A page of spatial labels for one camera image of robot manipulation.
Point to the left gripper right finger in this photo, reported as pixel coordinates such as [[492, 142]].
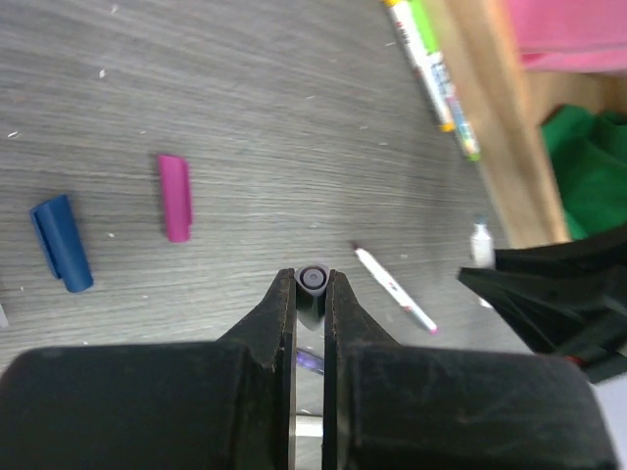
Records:
[[389, 406]]

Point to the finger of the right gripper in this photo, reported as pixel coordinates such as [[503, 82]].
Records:
[[581, 318], [598, 253]]

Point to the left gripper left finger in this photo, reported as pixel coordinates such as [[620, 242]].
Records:
[[222, 404]]

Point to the teal marker pen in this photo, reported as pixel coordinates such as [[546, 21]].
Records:
[[308, 426]]

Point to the purple marker pen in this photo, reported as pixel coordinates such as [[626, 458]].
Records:
[[310, 361]]

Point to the grey marker pen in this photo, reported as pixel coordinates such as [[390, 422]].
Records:
[[482, 245]]

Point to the magenta marker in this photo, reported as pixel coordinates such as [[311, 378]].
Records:
[[393, 288]]

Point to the grey pen cap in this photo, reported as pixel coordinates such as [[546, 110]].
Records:
[[311, 284]]

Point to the magenta pen cap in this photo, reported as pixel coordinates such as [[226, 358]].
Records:
[[177, 197]]

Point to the blue pen cap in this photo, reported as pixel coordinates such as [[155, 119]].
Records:
[[61, 245]]

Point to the clear pen cap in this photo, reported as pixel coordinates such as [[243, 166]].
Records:
[[4, 323]]

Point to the green tank top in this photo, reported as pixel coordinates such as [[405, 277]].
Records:
[[588, 155]]

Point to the wooden clothes rack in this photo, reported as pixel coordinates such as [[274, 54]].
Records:
[[506, 105]]

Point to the pink t-shirt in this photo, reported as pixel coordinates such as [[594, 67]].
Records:
[[587, 36]]

